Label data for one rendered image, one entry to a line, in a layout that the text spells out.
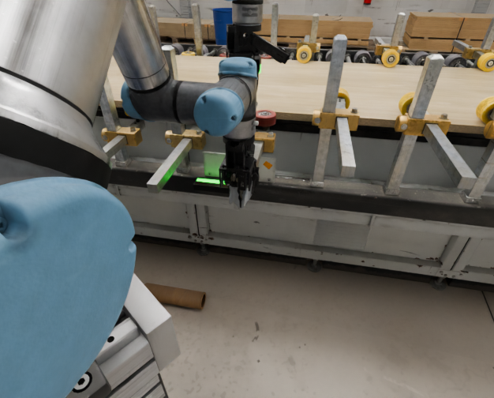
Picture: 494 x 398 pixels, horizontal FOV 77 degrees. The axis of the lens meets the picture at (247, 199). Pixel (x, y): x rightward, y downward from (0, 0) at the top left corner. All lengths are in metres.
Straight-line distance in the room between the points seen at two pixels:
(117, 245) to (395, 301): 1.66
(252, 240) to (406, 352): 0.85
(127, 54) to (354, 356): 1.38
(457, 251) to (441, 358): 0.47
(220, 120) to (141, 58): 0.15
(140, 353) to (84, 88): 0.30
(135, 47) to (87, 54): 0.34
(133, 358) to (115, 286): 0.23
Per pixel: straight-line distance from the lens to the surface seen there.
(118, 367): 0.40
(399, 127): 1.04
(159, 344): 0.42
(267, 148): 1.05
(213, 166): 1.13
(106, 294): 0.18
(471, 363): 1.73
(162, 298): 1.60
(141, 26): 0.51
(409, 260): 1.75
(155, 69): 0.55
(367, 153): 1.32
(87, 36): 0.19
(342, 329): 1.59
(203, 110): 0.52
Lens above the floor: 1.32
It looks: 37 degrees down
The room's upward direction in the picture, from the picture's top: straight up
